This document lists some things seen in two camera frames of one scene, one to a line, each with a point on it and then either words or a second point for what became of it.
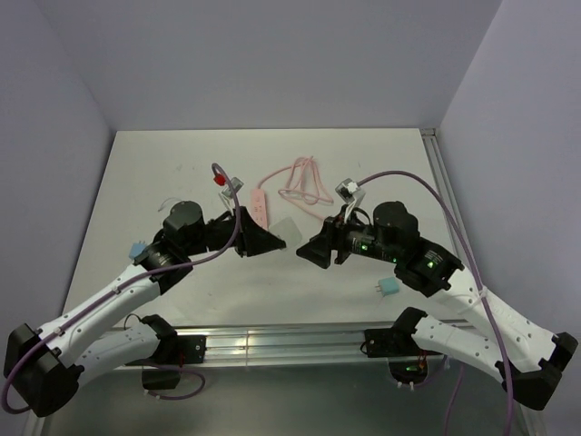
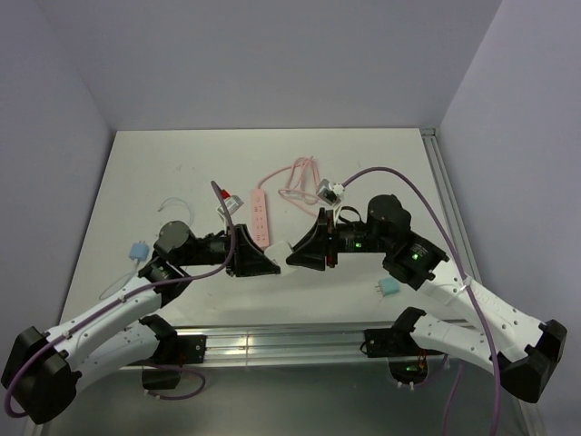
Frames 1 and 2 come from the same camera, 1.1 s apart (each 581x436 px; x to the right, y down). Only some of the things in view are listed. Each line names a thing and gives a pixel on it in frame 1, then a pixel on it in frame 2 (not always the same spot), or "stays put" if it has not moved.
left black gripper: x=252 y=239 -> x=249 y=259
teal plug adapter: x=388 y=286 stays put
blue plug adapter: x=136 y=249 stays put
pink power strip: x=258 y=207 stays put
